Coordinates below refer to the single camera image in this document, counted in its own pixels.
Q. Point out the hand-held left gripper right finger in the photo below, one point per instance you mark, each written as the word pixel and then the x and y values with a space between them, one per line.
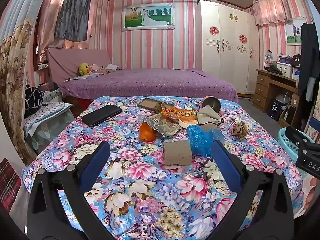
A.
pixel 223 162

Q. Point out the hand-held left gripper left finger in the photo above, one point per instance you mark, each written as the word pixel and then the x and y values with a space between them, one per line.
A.
pixel 98 160

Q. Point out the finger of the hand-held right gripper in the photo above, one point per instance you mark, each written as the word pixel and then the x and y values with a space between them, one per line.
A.
pixel 297 136

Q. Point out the light blue plastic basket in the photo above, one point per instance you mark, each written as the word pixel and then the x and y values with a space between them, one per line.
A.
pixel 287 151

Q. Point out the grey face mask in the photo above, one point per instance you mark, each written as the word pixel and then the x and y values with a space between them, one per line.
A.
pixel 208 116

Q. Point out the orange peel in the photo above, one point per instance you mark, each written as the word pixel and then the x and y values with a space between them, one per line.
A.
pixel 147 132

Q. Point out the grey-green cloth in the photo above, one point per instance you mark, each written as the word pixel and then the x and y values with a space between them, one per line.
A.
pixel 158 107

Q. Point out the person's right hand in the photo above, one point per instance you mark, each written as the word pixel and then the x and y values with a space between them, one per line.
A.
pixel 314 190

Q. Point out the blue plastic bag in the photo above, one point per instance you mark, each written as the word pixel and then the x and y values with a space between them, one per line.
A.
pixel 200 140

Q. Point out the black box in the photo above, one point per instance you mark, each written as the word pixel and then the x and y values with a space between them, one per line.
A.
pixel 275 110

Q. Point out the black clasp wallet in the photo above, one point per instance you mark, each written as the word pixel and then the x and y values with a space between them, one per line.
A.
pixel 101 115

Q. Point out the floral blanket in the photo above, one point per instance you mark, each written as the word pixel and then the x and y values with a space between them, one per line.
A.
pixel 140 180

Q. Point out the brown toilet paper roll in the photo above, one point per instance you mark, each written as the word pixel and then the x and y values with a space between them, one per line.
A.
pixel 177 152

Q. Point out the white round lid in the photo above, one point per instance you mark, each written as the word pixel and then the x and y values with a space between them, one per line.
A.
pixel 188 125

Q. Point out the wooden desk with drawers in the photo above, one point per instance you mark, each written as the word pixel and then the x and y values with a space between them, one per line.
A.
pixel 265 90

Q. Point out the pink steel-lined mug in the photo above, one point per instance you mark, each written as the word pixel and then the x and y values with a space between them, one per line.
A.
pixel 211 102

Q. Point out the orange snack packet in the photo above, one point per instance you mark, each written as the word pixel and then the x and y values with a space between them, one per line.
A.
pixel 178 113

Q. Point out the dotted cloth side table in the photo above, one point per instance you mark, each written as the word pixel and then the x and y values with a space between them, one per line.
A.
pixel 45 120

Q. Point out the white storage box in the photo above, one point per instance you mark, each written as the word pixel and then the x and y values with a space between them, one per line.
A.
pixel 284 70

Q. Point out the grey-green foil packet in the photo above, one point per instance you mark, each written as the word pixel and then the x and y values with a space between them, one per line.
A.
pixel 165 126

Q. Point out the brown phone case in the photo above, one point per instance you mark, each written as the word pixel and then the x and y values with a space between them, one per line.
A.
pixel 147 103

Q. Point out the dark hanging clothes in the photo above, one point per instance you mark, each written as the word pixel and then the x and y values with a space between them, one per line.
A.
pixel 308 55

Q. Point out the desk lamp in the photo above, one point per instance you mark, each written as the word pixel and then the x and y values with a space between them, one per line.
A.
pixel 268 57

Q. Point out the black white patterned bag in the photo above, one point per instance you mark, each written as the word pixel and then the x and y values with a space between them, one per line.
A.
pixel 33 100

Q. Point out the yellow duck plush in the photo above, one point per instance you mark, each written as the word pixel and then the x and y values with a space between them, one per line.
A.
pixel 84 69

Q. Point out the red plaid mat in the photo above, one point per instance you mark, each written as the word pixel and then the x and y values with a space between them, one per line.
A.
pixel 10 183

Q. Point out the clothes pile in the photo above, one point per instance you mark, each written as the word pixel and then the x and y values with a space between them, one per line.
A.
pixel 105 68

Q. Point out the purple dotted bed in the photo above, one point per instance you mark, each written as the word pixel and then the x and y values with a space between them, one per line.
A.
pixel 150 82

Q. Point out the pink headboard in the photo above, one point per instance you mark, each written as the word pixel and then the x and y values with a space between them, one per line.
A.
pixel 70 62

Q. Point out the couple photo poster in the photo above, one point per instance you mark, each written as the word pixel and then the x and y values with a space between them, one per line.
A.
pixel 295 32

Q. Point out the white wardrobe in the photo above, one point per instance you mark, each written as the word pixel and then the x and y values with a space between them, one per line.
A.
pixel 230 47

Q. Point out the landscape print curtain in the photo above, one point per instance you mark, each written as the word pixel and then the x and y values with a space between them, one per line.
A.
pixel 12 85

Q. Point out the pink valance curtain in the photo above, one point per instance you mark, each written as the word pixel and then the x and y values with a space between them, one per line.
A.
pixel 272 7

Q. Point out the pink shiny curtain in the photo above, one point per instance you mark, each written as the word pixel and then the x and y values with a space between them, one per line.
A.
pixel 51 17

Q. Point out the framed wedding poster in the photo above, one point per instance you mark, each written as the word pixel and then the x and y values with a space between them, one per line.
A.
pixel 147 16

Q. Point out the grey curtain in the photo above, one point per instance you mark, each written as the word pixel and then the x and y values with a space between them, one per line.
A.
pixel 73 10

